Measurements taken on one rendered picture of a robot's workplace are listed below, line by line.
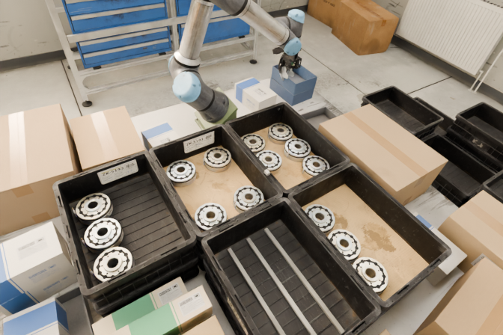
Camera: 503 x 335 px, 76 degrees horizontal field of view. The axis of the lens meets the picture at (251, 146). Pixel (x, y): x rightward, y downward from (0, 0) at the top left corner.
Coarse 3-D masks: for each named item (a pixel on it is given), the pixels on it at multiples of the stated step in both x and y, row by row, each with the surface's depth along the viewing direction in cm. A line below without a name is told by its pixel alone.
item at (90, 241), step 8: (96, 224) 97; (112, 224) 97; (88, 232) 94; (112, 232) 95; (120, 232) 95; (88, 240) 93; (96, 240) 93; (104, 240) 93; (112, 240) 93; (96, 248) 91
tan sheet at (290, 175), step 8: (264, 136) 134; (272, 144) 131; (280, 152) 128; (288, 160) 125; (288, 168) 122; (296, 168) 122; (280, 176) 119; (288, 176) 119; (296, 176) 119; (304, 176) 120; (288, 184) 117; (296, 184) 117
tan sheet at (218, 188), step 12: (192, 156) 123; (204, 168) 119; (228, 168) 120; (204, 180) 115; (216, 180) 116; (228, 180) 116; (240, 180) 116; (180, 192) 111; (192, 192) 111; (204, 192) 111; (216, 192) 112; (228, 192) 112; (192, 204) 108; (228, 204) 109; (192, 216) 104; (228, 216) 105
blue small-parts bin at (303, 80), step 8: (272, 72) 175; (296, 72) 181; (304, 72) 176; (280, 80) 172; (288, 80) 166; (296, 80) 177; (304, 80) 178; (312, 80) 168; (288, 88) 169; (296, 88) 165; (304, 88) 169
